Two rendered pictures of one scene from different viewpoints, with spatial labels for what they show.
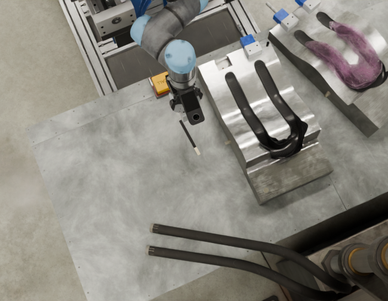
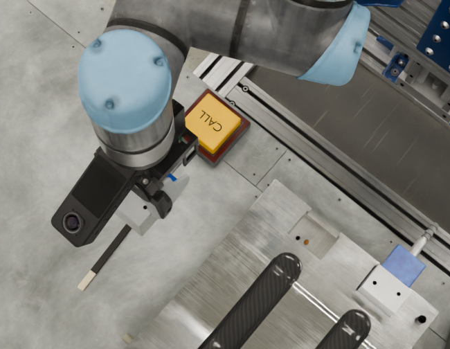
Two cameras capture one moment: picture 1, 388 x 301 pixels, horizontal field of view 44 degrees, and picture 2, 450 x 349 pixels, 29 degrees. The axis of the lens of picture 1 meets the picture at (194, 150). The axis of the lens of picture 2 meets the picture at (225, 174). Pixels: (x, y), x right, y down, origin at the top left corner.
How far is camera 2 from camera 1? 70 cm
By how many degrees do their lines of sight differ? 15
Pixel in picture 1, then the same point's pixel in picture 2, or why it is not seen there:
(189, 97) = (106, 179)
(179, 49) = (127, 64)
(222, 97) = (226, 273)
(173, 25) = (210, 22)
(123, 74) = not seen: hidden behind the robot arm
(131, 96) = not seen: hidden behind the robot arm
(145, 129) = (86, 142)
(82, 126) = (33, 10)
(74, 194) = not seen: outside the picture
